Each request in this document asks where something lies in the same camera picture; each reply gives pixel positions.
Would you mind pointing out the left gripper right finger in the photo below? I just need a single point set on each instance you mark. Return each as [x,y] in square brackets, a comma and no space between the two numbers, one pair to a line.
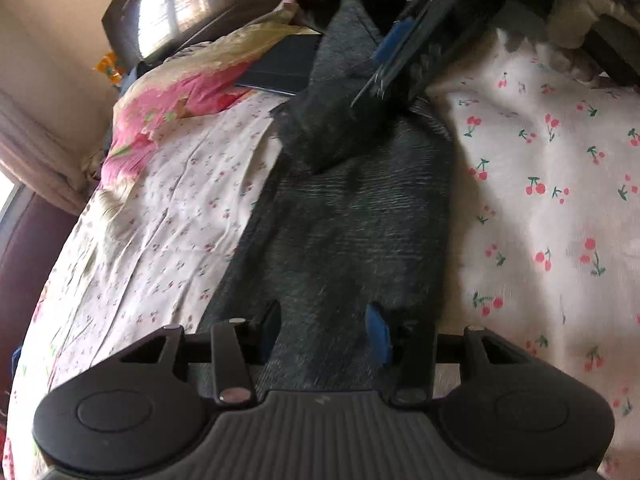
[403,349]

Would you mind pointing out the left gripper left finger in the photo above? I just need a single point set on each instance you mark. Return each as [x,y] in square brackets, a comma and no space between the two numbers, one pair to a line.
[238,344]

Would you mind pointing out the dark grey corduroy pants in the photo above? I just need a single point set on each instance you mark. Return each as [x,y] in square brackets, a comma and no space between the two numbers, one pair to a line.
[355,210]

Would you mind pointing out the white gloved right hand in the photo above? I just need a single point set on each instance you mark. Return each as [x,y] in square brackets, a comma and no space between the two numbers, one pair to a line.
[565,32]

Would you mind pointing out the cherry print bed sheet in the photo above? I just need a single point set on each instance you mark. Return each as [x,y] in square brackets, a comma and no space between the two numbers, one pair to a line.
[545,246]

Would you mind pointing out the pink floral pillow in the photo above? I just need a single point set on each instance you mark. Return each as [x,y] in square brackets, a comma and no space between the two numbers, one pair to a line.
[198,81]

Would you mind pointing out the beige curtain right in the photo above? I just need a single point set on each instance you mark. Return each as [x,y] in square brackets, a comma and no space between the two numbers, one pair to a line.
[36,159]

